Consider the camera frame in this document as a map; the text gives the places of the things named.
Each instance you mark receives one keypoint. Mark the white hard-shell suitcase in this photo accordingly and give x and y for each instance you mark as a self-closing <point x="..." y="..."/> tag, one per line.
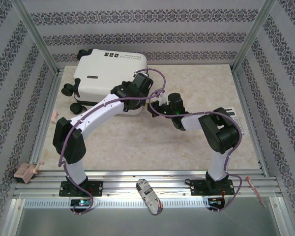
<point x="100" y="73"/>

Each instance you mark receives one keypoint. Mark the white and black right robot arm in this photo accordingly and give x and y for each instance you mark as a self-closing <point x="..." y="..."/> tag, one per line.
<point x="223" y="132"/>

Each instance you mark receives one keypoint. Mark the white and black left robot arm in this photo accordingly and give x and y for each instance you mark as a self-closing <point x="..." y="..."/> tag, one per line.
<point x="98" y="113"/>

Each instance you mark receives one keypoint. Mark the white scientific calculator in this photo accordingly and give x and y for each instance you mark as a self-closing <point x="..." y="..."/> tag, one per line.
<point x="238" y="120"/>

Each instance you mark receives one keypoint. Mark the small pink eraser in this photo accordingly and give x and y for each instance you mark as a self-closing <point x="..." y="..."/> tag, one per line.
<point x="54" y="117"/>

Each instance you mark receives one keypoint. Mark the newspaper print pouch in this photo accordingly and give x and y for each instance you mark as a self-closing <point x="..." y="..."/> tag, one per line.
<point x="150" y="196"/>

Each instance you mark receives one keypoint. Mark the small circuit board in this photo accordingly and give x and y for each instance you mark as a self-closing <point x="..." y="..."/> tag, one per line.
<point x="81" y="202"/>
<point x="215" y="201"/>

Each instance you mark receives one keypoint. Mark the red pen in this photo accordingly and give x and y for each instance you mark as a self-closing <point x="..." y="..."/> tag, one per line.
<point x="255" y="191"/>

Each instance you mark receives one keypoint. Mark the small pink plastic object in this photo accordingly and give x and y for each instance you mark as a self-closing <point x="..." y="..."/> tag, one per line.
<point x="23" y="173"/>

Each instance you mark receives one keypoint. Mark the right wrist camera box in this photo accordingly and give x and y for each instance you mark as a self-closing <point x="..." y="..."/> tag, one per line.
<point x="163" y="99"/>

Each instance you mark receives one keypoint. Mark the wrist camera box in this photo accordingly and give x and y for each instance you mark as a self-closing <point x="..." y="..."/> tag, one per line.
<point x="163" y="99"/>
<point x="140" y="73"/>

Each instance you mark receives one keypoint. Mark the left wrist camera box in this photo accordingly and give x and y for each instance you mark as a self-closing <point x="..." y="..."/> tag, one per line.
<point x="140" y="73"/>

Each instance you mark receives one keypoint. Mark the aluminium side rail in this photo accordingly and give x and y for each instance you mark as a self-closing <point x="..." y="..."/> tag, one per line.
<point x="45" y="118"/>
<point x="244" y="98"/>

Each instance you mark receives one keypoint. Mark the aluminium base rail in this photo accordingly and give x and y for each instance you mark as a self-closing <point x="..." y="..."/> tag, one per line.
<point x="125" y="175"/>

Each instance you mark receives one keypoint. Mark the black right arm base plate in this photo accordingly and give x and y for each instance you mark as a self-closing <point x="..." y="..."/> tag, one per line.
<point x="199" y="189"/>

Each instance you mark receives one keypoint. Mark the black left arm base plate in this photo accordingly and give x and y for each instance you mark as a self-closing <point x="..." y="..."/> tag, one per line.
<point x="97" y="188"/>

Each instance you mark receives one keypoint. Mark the aluminium frame post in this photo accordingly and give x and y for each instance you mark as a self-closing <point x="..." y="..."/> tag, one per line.
<point x="37" y="37"/>
<point x="253" y="37"/>

